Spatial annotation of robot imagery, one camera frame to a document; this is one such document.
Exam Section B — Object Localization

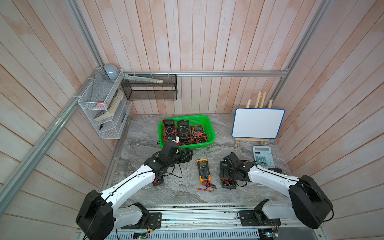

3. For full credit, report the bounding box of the book in shelf rack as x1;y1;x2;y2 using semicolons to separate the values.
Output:
94;89;124;122

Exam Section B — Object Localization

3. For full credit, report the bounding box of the orange Victor multimeter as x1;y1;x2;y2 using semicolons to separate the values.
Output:
192;125;208;144

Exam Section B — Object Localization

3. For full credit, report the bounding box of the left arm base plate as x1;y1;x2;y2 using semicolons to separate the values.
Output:
121;203;162;230

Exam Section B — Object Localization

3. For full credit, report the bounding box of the large red multimeter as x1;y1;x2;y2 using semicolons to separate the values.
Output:
163;119;177;142

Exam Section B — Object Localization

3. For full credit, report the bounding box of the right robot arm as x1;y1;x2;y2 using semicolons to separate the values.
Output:
224;153;334;229

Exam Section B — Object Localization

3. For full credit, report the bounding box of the grey computer mouse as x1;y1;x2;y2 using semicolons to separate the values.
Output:
104;64;119;82

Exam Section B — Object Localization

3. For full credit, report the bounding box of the white wire shelf rack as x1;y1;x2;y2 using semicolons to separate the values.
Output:
78;68;132;140

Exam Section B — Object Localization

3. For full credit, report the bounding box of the small black multimeter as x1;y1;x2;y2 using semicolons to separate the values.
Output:
153;176;164;187

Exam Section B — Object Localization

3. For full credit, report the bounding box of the yellow multimeter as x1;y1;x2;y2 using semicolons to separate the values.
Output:
197;159;217;192

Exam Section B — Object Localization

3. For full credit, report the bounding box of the green plastic basket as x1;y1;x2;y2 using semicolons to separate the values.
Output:
158;115;216;149

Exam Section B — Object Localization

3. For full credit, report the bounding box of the green DT9205A multimeter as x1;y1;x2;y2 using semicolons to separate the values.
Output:
178;120;193;145

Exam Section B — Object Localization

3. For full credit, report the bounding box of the black mesh wall basket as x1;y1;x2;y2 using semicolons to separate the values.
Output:
121;74;178;101

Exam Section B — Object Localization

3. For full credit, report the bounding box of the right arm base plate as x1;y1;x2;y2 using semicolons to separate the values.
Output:
237;200;281;227

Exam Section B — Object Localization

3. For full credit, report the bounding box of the blue framed whiteboard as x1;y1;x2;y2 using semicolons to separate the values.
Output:
232;108;286;139

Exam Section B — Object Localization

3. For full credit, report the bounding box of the light blue calculator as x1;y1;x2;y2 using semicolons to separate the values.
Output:
253;146;275;169

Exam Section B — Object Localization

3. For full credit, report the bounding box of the black yellow utility knife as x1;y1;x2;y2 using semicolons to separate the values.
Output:
268;168;282;174

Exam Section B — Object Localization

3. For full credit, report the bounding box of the paper sheet on basket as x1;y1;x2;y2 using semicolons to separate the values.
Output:
123;74;164;84

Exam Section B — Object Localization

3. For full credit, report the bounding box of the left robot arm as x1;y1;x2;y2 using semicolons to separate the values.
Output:
76;141;194;240

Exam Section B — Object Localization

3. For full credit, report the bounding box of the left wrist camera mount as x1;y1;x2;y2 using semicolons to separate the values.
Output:
167;135;180;144

